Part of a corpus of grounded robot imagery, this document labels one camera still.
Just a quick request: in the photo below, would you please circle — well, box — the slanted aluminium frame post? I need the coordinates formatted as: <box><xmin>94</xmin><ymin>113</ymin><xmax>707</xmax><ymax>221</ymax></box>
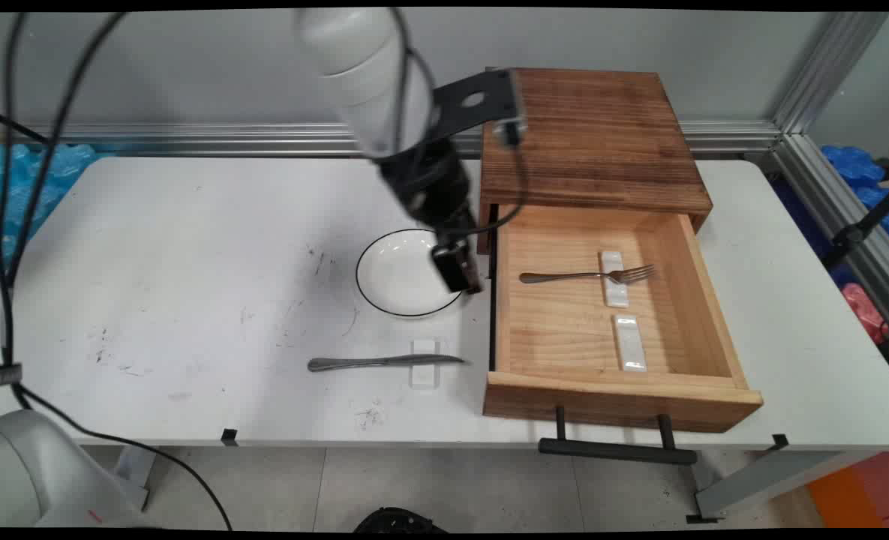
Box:
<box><xmin>770</xmin><ymin>11</ymin><xmax>889</xmax><ymax>137</ymax></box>

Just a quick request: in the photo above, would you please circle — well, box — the white ceramic cutlery rest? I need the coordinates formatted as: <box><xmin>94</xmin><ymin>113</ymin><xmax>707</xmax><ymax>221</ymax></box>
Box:
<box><xmin>613</xmin><ymin>314</ymin><xmax>650</xmax><ymax>374</ymax></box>
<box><xmin>599</xmin><ymin>250</ymin><xmax>631</xmax><ymax>309</ymax></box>
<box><xmin>409</xmin><ymin>338</ymin><xmax>442</xmax><ymax>390</ymax></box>

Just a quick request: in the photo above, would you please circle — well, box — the long black hanging cable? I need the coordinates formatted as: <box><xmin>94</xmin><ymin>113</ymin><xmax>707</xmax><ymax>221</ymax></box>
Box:
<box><xmin>0</xmin><ymin>10</ymin><xmax>233</xmax><ymax>530</ymax></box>

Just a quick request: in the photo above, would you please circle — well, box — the orange box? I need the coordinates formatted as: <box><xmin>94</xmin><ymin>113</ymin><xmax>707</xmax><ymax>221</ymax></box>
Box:
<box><xmin>807</xmin><ymin>451</ymin><xmax>889</xmax><ymax>530</ymax></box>

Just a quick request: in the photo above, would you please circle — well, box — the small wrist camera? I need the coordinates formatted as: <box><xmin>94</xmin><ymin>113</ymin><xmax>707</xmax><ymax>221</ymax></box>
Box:
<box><xmin>493</xmin><ymin>116</ymin><xmax>528</xmax><ymax>148</ymax></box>

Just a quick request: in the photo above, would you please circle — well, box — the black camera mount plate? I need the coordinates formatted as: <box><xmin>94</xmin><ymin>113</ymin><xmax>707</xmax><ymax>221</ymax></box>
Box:
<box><xmin>432</xmin><ymin>69</ymin><xmax>524</xmax><ymax>140</ymax></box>

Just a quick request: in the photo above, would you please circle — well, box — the white robot base link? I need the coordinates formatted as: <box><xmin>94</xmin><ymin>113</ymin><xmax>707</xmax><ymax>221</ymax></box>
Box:
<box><xmin>0</xmin><ymin>409</ymin><xmax>152</xmax><ymax>530</ymax></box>

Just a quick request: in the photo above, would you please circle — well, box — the blue plastic bag pile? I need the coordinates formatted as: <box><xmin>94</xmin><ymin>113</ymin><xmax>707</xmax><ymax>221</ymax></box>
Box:
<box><xmin>819</xmin><ymin>144</ymin><xmax>889</xmax><ymax>253</ymax></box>
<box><xmin>0</xmin><ymin>142</ymin><xmax>101</xmax><ymax>294</ymax></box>

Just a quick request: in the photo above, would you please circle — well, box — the aluminium side frame rail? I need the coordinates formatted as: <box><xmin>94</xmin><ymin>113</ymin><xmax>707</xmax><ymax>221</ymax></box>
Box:
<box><xmin>769</xmin><ymin>133</ymin><xmax>889</xmax><ymax>340</ymax></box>

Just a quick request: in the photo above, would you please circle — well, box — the black drawer handle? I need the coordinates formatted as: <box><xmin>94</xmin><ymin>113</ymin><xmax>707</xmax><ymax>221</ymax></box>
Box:
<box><xmin>538</xmin><ymin>405</ymin><xmax>699</xmax><ymax>467</ymax></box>

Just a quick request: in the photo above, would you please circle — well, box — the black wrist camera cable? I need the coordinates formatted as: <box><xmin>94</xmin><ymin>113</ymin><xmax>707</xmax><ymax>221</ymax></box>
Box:
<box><xmin>390</xmin><ymin>7</ymin><xmax>529</xmax><ymax>235</ymax></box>

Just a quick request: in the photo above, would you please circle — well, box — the white plate with black rim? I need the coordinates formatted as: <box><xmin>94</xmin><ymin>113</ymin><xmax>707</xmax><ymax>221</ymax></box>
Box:
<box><xmin>355</xmin><ymin>228</ymin><xmax>470</xmax><ymax>318</ymax></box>

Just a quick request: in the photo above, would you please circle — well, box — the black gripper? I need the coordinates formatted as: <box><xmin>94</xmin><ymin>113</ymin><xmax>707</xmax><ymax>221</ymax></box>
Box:
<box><xmin>378</xmin><ymin>139</ymin><xmax>485</xmax><ymax>295</ymax></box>

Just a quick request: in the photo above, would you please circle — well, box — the black tripod stand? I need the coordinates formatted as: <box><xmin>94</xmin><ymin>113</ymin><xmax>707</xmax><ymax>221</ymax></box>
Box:
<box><xmin>822</xmin><ymin>180</ymin><xmax>889</xmax><ymax>272</ymax></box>

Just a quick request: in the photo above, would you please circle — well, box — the short black cable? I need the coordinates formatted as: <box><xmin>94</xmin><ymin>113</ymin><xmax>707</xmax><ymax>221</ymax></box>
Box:
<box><xmin>0</xmin><ymin>108</ymin><xmax>49</xmax><ymax>145</ymax></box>

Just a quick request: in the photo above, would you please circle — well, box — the dark wooden cabinet box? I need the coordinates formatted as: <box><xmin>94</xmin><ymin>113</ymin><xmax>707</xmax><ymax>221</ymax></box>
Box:
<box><xmin>476</xmin><ymin>67</ymin><xmax>714</xmax><ymax>256</ymax></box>

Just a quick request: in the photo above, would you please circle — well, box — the silver metal fork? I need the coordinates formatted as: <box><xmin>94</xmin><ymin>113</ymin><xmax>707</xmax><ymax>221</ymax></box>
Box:
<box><xmin>519</xmin><ymin>263</ymin><xmax>656</xmax><ymax>286</ymax></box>

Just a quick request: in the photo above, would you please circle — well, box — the light wooden drawer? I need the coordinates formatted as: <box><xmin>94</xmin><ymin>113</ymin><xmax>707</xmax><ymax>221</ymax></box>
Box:
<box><xmin>482</xmin><ymin>203</ymin><xmax>764</xmax><ymax>435</ymax></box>

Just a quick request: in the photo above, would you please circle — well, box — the silver metal table knife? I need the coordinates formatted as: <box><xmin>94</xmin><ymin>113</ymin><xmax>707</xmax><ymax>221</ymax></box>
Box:
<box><xmin>307</xmin><ymin>353</ymin><xmax>467</xmax><ymax>374</ymax></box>

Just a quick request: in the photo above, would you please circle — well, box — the black round floor object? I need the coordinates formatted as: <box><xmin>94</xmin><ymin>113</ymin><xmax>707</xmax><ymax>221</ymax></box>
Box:
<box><xmin>353</xmin><ymin>507</ymin><xmax>449</xmax><ymax>534</ymax></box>

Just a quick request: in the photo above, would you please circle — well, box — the red plastic bag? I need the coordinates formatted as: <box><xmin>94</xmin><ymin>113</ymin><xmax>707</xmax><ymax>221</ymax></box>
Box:
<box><xmin>841</xmin><ymin>282</ymin><xmax>889</xmax><ymax>347</ymax></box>

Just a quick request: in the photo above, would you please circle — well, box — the horizontal aluminium frame rail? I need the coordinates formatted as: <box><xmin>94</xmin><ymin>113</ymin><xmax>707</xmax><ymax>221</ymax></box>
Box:
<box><xmin>0</xmin><ymin>121</ymin><xmax>783</xmax><ymax>159</ymax></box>

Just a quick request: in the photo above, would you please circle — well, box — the grey table leg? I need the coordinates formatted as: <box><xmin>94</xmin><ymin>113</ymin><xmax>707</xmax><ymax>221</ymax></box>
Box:
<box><xmin>110</xmin><ymin>445</ymin><xmax>161</xmax><ymax>512</ymax></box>
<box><xmin>686</xmin><ymin>449</ymin><xmax>877</xmax><ymax>524</ymax></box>

